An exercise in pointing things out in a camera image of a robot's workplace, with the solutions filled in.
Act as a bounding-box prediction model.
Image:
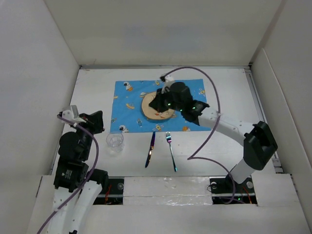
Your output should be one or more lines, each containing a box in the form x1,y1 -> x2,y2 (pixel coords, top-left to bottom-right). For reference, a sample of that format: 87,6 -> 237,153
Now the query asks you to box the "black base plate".
93,177 -> 124,205
207,176 -> 257,205

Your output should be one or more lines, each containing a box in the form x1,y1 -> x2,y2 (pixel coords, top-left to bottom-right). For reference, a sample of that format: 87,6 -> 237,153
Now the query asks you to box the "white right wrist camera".
160,75 -> 175,86

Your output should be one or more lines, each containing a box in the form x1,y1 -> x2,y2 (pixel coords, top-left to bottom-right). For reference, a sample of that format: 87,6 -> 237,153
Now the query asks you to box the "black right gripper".
149,87 -> 184,113

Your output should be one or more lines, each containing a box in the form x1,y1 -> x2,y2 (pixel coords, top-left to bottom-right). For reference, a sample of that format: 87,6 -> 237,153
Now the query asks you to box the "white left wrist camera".
58,105 -> 86,125

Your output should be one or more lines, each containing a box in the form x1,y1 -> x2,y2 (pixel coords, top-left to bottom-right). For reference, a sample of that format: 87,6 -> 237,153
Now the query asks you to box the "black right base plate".
207,176 -> 257,205

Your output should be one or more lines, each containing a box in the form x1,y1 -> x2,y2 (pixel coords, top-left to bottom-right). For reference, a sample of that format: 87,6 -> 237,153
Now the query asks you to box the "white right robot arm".
149,82 -> 278,192

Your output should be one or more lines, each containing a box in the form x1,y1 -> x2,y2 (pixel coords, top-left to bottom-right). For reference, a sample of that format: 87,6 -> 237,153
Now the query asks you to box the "blue space-print cloth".
110,80 -> 210,133

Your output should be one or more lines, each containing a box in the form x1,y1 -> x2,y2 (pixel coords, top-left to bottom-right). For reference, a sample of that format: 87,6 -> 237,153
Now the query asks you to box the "beige bird-pattern plate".
141,92 -> 176,121

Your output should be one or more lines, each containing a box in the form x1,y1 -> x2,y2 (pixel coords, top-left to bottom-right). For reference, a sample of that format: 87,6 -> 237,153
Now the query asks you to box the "iridescent fork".
165,132 -> 177,172

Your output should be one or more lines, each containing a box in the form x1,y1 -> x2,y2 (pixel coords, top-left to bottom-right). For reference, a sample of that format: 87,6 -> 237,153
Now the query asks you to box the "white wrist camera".
160,75 -> 175,86
58,105 -> 86,125

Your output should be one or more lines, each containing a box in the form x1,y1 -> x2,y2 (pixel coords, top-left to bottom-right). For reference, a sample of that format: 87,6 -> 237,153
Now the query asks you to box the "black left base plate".
93,177 -> 124,205

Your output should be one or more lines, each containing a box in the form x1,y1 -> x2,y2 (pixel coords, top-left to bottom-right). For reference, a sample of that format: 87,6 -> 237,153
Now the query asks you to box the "iridescent knife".
145,132 -> 156,168

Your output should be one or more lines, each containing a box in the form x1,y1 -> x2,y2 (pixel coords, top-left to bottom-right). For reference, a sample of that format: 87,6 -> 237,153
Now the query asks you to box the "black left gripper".
71,109 -> 105,159

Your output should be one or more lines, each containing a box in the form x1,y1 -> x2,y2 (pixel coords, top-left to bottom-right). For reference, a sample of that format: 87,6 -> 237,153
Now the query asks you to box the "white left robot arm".
38,106 -> 109,234

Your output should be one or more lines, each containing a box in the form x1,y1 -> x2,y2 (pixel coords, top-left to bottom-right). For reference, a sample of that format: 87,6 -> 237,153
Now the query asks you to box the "clear plastic cup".
106,133 -> 124,153

